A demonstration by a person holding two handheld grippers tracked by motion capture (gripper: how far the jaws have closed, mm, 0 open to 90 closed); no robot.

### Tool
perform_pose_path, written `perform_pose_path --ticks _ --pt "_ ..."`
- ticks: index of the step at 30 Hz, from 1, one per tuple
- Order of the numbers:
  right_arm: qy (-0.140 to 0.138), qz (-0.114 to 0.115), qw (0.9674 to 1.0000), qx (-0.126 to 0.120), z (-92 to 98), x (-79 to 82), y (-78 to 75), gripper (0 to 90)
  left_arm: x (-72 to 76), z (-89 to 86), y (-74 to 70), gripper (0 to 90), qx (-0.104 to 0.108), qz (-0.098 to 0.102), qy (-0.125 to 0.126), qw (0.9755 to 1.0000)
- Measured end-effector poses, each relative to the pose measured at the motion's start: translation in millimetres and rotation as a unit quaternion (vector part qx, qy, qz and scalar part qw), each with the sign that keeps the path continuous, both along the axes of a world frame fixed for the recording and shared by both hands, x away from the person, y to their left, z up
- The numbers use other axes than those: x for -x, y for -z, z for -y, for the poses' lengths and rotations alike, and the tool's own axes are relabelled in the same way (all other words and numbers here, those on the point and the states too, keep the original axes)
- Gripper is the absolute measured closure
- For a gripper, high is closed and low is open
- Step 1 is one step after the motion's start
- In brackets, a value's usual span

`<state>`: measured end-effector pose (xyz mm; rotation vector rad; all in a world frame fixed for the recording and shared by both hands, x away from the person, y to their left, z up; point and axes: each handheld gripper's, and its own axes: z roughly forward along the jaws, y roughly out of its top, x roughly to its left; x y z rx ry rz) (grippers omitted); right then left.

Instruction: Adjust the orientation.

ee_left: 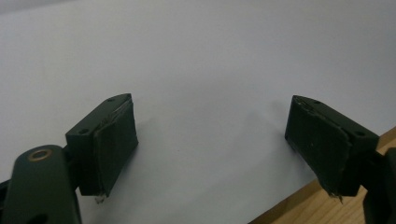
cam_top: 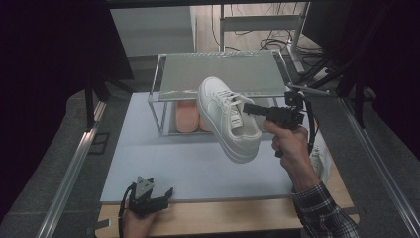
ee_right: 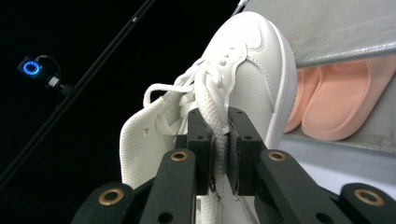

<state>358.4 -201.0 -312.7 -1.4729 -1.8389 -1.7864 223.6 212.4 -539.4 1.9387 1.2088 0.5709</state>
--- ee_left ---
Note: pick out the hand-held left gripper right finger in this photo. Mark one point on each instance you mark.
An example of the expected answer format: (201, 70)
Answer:
(323, 146)

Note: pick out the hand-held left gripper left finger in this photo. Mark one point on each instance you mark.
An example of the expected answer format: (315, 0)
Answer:
(106, 146)

